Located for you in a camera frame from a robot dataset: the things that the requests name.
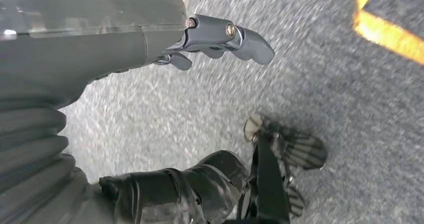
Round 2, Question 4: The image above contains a black robot leg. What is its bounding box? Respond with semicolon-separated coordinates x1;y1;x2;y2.
99;150;251;224

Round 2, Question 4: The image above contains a yellow floor tape square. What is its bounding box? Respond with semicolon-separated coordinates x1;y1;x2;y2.
352;0;424;66

